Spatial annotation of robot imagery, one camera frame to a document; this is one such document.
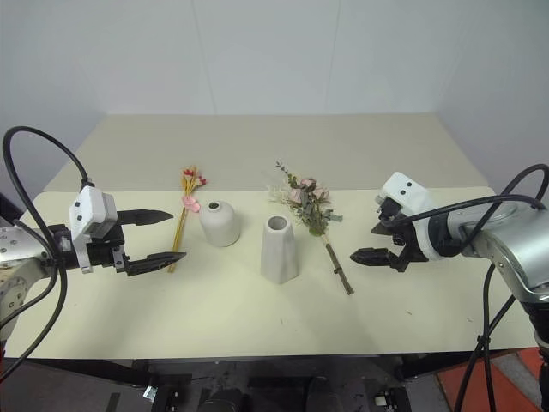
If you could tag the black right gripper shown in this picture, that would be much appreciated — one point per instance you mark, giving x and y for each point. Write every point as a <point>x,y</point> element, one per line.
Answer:
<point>407,249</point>

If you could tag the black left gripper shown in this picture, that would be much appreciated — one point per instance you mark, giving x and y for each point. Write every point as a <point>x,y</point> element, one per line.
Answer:
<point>103,253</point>

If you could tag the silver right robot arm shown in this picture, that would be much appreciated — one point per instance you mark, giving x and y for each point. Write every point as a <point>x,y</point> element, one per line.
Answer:
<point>506,240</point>

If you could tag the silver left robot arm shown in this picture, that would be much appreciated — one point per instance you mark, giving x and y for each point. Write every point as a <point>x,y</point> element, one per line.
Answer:
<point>19,257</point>

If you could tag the round white ceramic vase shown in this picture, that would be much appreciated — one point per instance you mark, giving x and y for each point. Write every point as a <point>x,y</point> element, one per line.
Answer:
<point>218,225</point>

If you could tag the tall white faceted vase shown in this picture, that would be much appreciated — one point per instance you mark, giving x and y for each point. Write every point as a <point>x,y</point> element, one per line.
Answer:
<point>279,253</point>

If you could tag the red pink yellow-stemmed flower bunch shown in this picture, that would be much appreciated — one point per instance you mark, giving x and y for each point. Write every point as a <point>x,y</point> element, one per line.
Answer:
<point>187,201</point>

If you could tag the pink rose eucalyptus bouquet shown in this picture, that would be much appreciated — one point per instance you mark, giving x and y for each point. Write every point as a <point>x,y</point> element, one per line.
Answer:
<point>311,206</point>

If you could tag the red floor mat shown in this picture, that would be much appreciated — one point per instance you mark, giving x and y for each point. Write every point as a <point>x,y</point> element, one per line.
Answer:
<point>502,382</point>

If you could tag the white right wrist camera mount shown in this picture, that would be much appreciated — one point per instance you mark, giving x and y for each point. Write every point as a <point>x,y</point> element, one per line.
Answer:
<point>407,191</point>

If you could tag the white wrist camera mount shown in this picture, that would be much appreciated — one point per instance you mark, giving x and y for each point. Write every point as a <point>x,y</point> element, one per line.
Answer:
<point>407,191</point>
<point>91,212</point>

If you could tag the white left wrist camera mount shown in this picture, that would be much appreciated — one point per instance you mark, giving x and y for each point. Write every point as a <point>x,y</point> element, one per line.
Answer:
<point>91,212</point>

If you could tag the black table frame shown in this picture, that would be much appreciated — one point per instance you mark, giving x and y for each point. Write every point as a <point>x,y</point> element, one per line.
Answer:
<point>103,369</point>

